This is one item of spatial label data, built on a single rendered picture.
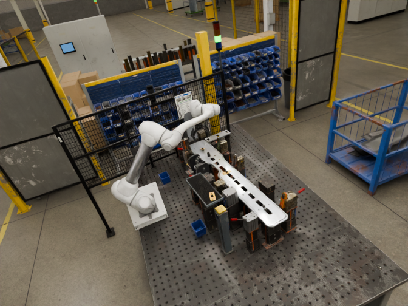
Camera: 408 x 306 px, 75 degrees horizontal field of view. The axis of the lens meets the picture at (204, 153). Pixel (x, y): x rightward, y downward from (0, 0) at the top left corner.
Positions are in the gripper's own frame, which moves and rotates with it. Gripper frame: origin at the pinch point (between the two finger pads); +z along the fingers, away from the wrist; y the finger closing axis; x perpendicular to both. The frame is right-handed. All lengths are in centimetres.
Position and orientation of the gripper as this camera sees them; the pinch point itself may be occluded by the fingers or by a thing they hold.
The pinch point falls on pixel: (201, 138)
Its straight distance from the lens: 268.7
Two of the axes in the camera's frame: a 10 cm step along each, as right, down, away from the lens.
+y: 8.7, -3.7, 3.1
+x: -4.6, -4.3, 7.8
